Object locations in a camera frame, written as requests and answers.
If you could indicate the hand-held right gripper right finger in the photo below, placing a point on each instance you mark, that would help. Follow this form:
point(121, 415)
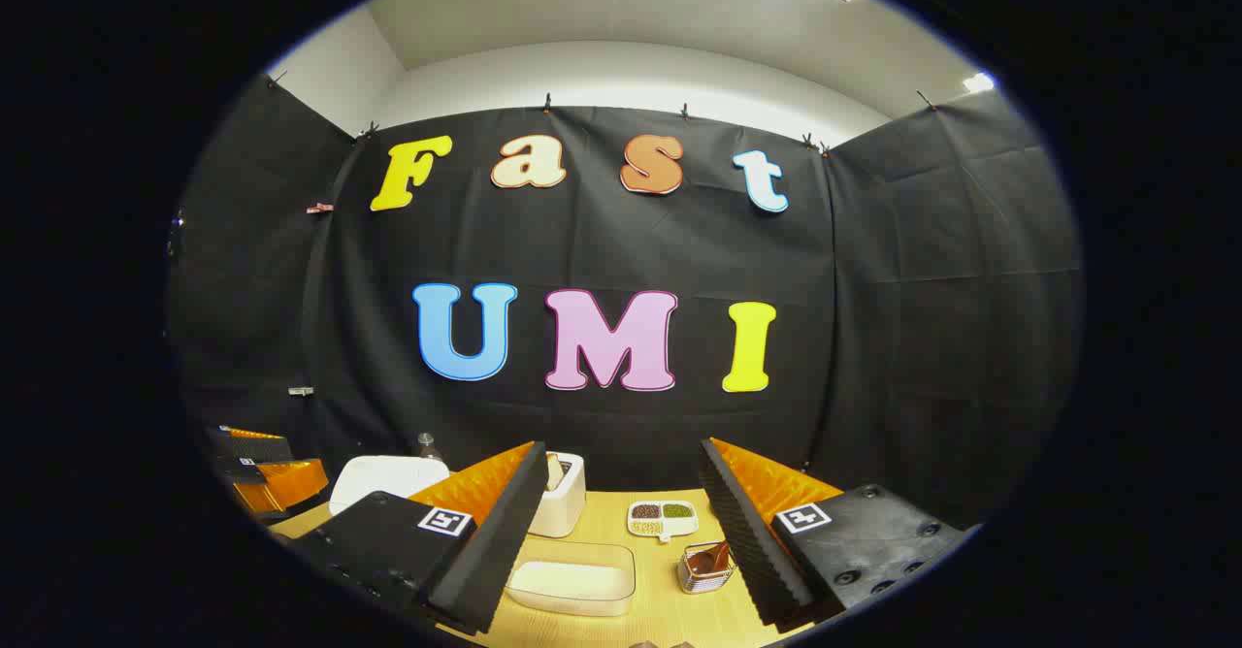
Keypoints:
point(757, 551)

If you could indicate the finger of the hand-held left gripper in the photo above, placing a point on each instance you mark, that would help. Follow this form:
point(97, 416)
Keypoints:
point(286, 485)
point(254, 446)

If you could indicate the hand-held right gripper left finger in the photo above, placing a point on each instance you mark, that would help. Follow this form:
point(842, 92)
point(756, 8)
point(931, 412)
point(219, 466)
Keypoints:
point(485, 551)

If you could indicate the wooden spoon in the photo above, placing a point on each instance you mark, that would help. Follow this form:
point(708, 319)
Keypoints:
point(713, 559)

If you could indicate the white rice cooker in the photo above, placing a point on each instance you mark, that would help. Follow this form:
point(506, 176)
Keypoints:
point(378, 478)

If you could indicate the clear plastic container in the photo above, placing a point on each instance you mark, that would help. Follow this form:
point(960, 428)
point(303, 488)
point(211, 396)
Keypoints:
point(572, 551)

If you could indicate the white toaster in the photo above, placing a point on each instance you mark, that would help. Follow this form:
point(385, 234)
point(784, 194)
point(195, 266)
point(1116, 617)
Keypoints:
point(563, 507)

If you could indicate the green beans pile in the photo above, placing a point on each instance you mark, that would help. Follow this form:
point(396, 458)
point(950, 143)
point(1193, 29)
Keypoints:
point(677, 510)

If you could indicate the white divided dish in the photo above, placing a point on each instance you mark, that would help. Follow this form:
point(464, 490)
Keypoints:
point(663, 530)

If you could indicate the toasted bread slice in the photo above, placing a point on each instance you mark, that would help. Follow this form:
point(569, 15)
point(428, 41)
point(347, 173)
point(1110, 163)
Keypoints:
point(555, 471)

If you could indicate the yellow soybeans pile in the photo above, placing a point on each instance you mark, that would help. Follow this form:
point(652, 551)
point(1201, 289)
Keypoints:
point(645, 527)

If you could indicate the clear glass bottle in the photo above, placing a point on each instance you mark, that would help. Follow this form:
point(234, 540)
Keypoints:
point(428, 448)

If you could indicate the red beans pile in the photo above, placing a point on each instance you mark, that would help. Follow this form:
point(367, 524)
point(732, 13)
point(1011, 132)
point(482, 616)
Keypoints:
point(645, 511)

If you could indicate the black backdrop cloth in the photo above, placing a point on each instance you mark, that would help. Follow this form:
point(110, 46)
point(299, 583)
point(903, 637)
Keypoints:
point(602, 241)

